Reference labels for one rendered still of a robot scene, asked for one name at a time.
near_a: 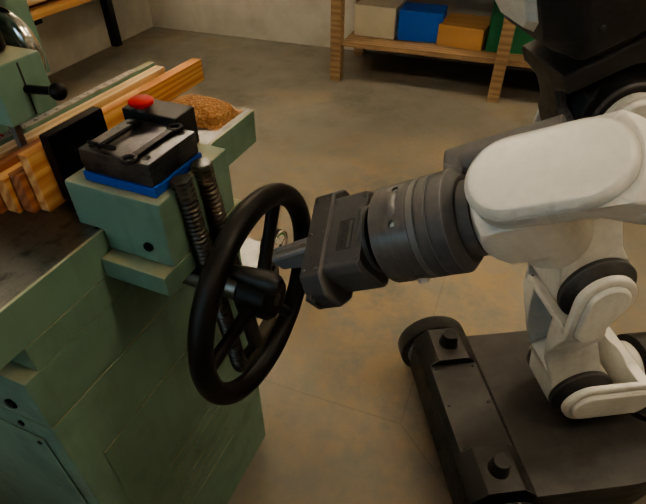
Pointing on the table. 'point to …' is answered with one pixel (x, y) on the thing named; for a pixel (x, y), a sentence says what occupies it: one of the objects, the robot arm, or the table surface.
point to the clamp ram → (70, 163)
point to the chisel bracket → (1, 80)
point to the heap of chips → (209, 110)
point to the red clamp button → (140, 101)
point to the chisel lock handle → (48, 90)
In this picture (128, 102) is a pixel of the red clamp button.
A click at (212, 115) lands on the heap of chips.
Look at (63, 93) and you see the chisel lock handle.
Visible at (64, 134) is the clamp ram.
